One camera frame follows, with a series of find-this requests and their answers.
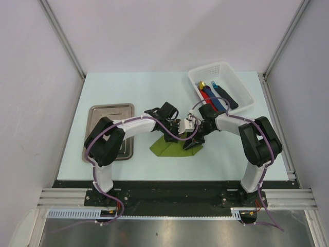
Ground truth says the metal tray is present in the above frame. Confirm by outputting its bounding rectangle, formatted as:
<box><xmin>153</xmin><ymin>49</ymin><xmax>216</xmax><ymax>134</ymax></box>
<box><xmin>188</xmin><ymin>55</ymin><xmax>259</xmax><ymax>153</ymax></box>
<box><xmin>85</xmin><ymin>103</ymin><xmax>135</xmax><ymax>161</ymax></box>

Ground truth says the red utensil sleeve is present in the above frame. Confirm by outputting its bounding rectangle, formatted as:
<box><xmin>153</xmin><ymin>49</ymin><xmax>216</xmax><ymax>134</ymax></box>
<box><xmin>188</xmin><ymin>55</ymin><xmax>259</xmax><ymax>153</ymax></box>
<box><xmin>199</xmin><ymin>90</ymin><xmax>212</xmax><ymax>104</ymax></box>

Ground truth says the aluminium frame post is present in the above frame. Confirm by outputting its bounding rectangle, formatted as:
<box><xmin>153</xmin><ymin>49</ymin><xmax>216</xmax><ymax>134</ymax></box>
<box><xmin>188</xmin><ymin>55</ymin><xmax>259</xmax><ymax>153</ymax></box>
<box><xmin>263</xmin><ymin>0</ymin><xmax>312</xmax><ymax>80</ymax></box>
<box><xmin>38</xmin><ymin>0</ymin><xmax>86</xmax><ymax>81</ymax></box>

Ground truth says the purple cable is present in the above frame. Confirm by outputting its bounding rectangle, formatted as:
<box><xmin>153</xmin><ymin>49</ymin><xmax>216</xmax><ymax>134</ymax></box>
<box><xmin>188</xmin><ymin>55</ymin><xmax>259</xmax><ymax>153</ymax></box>
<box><xmin>86</xmin><ymin>115</ymin><xmax>200</xmax><ymax>227</ymax></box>
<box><xmin>190</xmin><ymin>99</ymin><xmax>285</xmax><ymax>232</ymax></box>

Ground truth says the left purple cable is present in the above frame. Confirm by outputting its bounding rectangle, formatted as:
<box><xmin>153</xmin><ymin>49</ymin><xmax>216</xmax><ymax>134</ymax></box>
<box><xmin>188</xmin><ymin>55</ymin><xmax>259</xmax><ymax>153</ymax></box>
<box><xmin>86</xmin><ymin>115</ymin><xmax>200</xmax><ymax>227</ymax></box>

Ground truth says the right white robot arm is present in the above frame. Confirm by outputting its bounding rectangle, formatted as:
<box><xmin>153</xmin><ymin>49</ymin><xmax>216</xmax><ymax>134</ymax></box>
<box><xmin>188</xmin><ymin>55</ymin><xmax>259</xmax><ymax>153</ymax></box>
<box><xmin>178</xmin><ymin>104</ymin><xmax>283</xmax><ymax>206</ymax></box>

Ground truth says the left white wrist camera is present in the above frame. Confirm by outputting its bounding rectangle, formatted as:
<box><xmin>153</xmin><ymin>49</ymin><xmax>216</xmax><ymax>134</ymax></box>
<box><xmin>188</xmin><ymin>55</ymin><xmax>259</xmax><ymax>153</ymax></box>
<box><xmin>178</xmin><ymin>119</ymin><xmax>196</xmax><ymax>135</ymax></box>

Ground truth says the aluminium frame post right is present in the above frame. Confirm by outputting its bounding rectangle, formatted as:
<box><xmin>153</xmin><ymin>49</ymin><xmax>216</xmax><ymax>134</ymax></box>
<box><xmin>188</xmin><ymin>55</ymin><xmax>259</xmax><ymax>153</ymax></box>
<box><xmin>263</xmin><ymin>0</ymin><xmax>312</xmax><ymax>80</ymax></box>

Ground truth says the black utensil sleeve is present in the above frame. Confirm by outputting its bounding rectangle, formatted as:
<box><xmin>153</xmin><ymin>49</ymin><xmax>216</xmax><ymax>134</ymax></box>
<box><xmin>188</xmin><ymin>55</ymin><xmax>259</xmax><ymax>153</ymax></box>
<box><xmin>215</xmin><ymin>86</ymin><xmax>239</xmax><ymax>110</ymax></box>

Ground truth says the gold spoon in basket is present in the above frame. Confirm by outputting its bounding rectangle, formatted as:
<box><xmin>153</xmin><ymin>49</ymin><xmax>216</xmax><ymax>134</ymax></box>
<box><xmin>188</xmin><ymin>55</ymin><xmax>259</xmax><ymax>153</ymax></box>
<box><xmin>198</xmin><ymin>81</ymin><xmax>206</xmax><ymax>90</ymax></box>

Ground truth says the white cable duct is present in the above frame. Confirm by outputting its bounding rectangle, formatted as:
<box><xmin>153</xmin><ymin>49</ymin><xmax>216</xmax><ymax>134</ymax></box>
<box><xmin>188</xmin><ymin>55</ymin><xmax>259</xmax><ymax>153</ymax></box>
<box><xmin>47</xmin><ymin>207</ymin><xmax>244</xmax><ymax>221</ymax></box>

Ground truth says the aluminium frame post left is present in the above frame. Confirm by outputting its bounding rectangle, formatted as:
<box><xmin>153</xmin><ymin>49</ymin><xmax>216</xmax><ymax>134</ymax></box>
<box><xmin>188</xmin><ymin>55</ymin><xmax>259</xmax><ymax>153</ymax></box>
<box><xmin>38</xmin><ymin>0</ymin><xmax>86</xmax><ymax>81</ymax></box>

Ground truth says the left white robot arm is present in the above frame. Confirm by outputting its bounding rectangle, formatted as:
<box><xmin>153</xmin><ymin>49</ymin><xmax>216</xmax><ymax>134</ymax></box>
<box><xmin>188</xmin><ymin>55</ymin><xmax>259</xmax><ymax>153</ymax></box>
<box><xmin>84</xmin><ymin>102</ymin><xmax>179</xmax><ymax>206</ymax></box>

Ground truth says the white plastic basket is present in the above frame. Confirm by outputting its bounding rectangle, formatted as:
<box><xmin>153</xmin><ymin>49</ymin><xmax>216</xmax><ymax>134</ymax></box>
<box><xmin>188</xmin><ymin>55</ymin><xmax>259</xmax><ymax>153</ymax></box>
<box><xmin>188</xmin><ymin>62</ymin><xmax>255</xmax><ymax>113</ymax></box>

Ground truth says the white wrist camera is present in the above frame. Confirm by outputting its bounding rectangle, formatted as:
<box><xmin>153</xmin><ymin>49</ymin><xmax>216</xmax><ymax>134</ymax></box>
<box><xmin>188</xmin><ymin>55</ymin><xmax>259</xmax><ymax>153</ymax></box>
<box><xmin>178</xmin><ymin>119</ymin><xmax>196</xmax><ymax>135</ymax></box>
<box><xmin>187</xmin><ymin>109</ymin><xmax>197</xmax><ymax>121</ymax></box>

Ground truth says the blue utensil sleeve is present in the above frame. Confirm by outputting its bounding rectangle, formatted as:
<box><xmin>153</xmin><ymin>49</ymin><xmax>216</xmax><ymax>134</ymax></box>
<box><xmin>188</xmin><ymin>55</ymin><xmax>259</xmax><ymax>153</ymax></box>
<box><xmin>203</xmin><ymin>86</ymin><xmax>226</xmax><ymax>112</ymax></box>

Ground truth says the green paper napkin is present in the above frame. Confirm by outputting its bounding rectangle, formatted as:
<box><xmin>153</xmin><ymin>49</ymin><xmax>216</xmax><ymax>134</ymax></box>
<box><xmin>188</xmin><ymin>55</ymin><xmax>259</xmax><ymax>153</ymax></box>
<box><xmin>150</xmin><ymin>136</ymin><xmax>203</xmax><ymax>157</ymax></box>

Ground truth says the aluminium front rail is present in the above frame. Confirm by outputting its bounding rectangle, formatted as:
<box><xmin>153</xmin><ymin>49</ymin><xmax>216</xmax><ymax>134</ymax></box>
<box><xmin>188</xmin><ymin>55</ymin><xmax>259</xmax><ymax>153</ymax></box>
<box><xmin>38</xmin><ymin>188</ymin><xmax>318</xmax><ymax>210</ymax></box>

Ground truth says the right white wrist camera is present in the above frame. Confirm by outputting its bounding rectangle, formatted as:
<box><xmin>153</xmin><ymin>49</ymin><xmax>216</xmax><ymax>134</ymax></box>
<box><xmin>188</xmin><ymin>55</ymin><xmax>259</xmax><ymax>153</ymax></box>
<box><xmin>187</xmin><ymin>109</ymin><xmax>197</xmax><ymax>121</ymax></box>

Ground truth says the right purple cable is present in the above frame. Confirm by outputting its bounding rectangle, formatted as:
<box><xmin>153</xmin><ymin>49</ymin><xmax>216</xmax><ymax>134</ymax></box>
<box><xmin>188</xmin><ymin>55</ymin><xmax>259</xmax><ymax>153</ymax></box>
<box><xmin>190</xmin><ymin>99</ymin><xmax>285</xmax><ymax>232</ymax></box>

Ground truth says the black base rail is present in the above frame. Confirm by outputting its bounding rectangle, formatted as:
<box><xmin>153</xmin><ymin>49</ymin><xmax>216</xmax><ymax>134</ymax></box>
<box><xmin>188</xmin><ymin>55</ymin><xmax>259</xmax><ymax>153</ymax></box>
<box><xmin>52</xmin><ymin>180</ymin><xmax>300</xmax><ymax>218</ymax></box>

